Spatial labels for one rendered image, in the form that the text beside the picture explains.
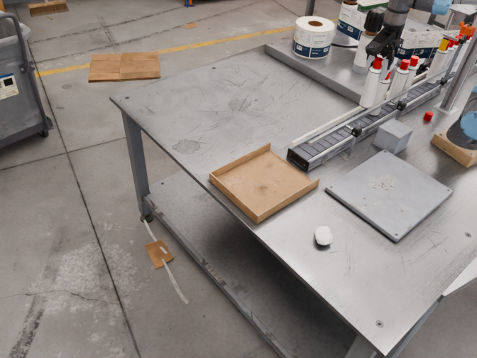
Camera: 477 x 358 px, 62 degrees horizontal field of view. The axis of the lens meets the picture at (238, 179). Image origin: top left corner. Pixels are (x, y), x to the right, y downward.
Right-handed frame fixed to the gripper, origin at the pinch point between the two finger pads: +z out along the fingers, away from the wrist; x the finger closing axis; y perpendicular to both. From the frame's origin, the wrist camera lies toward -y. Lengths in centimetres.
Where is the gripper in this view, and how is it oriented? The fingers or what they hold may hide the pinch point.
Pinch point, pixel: (374, 74)
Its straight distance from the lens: 166.5
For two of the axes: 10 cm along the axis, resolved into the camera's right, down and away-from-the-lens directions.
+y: 7.6, -4.1, 4.9
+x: -6.4, -5.5, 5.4
